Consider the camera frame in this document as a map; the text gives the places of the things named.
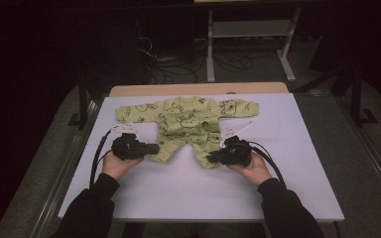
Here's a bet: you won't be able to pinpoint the tangle of floor cables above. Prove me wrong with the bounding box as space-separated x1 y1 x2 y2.
135 34 257 84

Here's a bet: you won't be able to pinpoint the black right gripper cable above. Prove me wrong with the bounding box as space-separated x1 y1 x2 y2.
247 141 288 190

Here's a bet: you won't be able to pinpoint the green printed baby romper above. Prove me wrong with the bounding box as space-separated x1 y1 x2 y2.
114 95 260 170

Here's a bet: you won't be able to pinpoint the black metal stand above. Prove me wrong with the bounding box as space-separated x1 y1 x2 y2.
328 62 379 129
67 77 93 131

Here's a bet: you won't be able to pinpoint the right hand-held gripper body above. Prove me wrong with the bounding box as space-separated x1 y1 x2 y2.
217 121 254 168

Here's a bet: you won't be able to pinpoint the person's right hand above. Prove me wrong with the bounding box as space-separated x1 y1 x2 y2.
225 151 274 186

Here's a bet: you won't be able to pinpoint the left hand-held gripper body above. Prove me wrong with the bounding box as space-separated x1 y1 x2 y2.
110 123 146 162

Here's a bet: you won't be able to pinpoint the white metal desk frame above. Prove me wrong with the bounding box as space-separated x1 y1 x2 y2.
205 6 303 83

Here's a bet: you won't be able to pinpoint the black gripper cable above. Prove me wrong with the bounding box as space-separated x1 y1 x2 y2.
247 141 288 190
88 128 115 190

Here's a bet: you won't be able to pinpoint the metal floor rail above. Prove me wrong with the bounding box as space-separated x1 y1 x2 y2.
335 97 381 212
29 98 104 238

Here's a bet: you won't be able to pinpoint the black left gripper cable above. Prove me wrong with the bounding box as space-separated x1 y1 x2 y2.
88 128 115 190

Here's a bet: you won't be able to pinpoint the person's left hand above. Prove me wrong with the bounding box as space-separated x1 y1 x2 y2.
101 150 145 182

